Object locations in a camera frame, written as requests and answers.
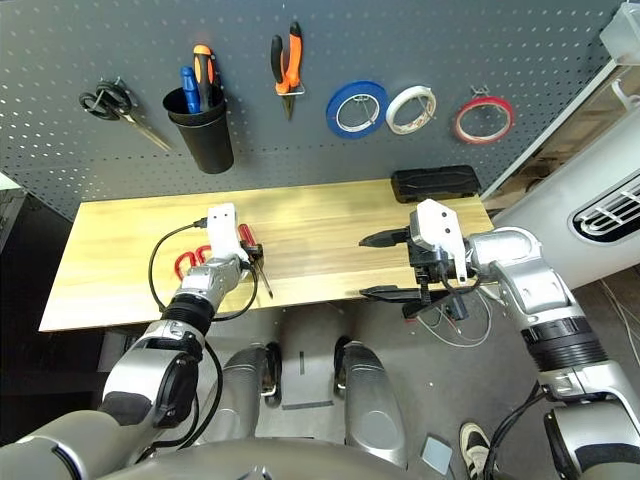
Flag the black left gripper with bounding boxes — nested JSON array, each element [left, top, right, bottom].
[[238, 239, 266, 271]]

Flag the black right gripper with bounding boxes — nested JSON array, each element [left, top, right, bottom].
[[358, 227, 454, 305]]

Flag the red handled screwdriver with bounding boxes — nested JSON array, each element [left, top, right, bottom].
[[237, 223, 274, 300]]

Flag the red handled scissors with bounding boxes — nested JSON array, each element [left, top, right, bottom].
[[173, 244, 214, 279]]

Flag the red tape roll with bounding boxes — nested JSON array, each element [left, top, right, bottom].
[[453, 95, 515, 145]]

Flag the orange black pliers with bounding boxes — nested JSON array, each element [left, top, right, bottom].
[[270, 21, 306, 121]]

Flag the dark grey pegboard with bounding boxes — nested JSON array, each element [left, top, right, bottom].
[[0, 0, 621, 221]]

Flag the black table leg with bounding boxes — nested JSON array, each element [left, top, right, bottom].
[[402, 299, 436, 321]]

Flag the black tool case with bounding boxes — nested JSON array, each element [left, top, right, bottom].
[[390, 164, 482, 204]]

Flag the black plastic cup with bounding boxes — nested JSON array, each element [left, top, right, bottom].
[[162, 85, 235, 175]]

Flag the silver left robot leg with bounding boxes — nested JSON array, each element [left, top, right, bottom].
[[199, 342, 281, 441]]

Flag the silver robot leg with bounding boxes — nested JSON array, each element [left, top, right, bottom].
[[199, 342, 281, 441], [333, 337, 409, 469]]

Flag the white tape roll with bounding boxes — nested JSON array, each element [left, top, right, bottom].
[[385, 85, 437, 135]]

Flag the silver right robot leg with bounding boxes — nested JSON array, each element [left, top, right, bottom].
[[333, 337, 409, 469]]

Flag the blue tape roll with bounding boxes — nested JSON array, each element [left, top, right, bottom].
[[325, 80, 390, 140]]

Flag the grey square pad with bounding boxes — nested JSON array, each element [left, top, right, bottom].
[[420, 435, 454, 474]]

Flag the white black sneaker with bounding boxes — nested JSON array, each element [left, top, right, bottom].
[[459, 422, 496, 480]]

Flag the grey robot torso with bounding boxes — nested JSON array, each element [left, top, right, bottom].
[[99, 437, 416, 480]]

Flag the clear plastic bin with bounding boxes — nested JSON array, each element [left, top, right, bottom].
[[599, 2, 640, 64]]

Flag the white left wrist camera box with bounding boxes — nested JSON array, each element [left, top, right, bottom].
[[206, 202, 251, 264]]

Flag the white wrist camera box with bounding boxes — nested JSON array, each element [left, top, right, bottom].
[[408, 198, 469, 285], [206, 202, 251, 264]]

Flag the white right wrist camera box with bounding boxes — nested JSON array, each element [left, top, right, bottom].
[[408, 198, 469, 285]]

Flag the white floor cable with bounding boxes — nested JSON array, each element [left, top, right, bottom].
[[414, 294, 494, 349]]

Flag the blue handled screwdriver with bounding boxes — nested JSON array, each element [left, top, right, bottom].
[[179, 65, 202, 114]]

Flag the orange black handled screwdriver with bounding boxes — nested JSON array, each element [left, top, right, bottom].
[[192, 44, 221, 112]]

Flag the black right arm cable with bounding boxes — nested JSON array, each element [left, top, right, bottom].
[[484, 379, 551, 480]]

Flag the white metal rack post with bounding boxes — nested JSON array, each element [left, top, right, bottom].
[[482, 59, 626, 201]]

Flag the black handled scissors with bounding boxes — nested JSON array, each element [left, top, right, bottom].
[[78, 77, 172, 152]]

